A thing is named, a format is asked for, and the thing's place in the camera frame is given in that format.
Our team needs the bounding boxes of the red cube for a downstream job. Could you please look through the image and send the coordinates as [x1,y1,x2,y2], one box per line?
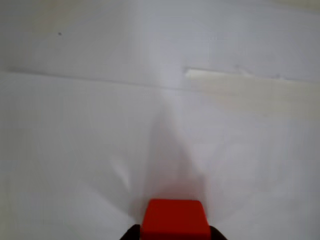
[140,198,211,240]

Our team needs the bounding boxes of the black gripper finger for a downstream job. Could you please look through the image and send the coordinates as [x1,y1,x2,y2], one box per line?
[208,225,228,240]
[119,224,143,240]

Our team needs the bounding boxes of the white paper sheet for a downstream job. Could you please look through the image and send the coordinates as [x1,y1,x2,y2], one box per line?
[0,69,320,240]

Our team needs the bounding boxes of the long beige tape strip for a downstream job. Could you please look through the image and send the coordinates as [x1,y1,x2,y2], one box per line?
[184,66,320,103]

